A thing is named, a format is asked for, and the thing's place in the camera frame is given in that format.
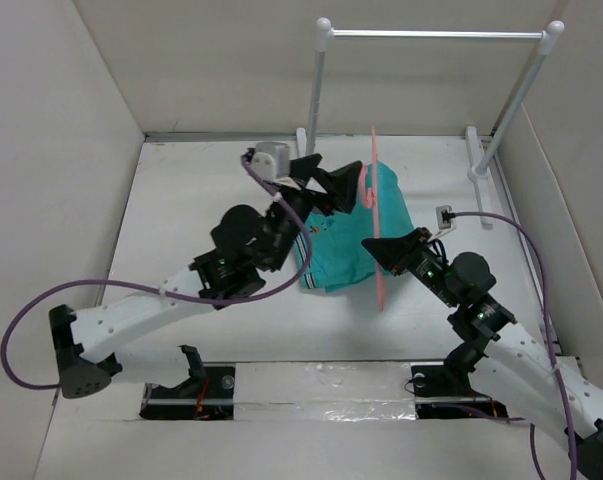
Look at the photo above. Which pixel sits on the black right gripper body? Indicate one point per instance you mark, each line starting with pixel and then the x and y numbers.
pixel 427 266

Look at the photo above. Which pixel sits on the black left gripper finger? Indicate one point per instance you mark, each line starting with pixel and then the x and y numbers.
pixel 302 170
pixel 340 189

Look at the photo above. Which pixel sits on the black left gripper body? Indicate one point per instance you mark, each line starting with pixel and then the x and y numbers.
pixel 287 229

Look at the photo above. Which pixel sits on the pink plastic hanger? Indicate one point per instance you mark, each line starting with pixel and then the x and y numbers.
pixel 376 215

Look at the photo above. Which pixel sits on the teal trousers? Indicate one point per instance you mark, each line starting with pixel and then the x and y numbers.
pixel 338 259

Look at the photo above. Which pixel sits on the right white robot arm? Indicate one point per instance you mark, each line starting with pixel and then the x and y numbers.
pixel 497 356

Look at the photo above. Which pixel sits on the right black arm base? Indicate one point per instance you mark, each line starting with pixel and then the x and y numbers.
pixel 440 397

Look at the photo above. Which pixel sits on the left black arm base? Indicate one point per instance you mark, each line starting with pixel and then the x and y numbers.
pixel 212 401

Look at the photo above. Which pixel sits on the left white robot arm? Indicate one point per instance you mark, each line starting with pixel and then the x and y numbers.
pixel 97 346

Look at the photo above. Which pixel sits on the white metal clothes rack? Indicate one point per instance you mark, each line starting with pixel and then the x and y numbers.
pixel 479 157

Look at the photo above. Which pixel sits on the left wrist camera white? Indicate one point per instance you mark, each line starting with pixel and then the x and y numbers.
pixel 271 161

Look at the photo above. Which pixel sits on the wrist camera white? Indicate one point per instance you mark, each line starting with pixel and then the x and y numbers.
pixel 271 161
pixel 445 217

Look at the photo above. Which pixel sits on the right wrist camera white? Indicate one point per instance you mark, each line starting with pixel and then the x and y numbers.
pixel 445 217

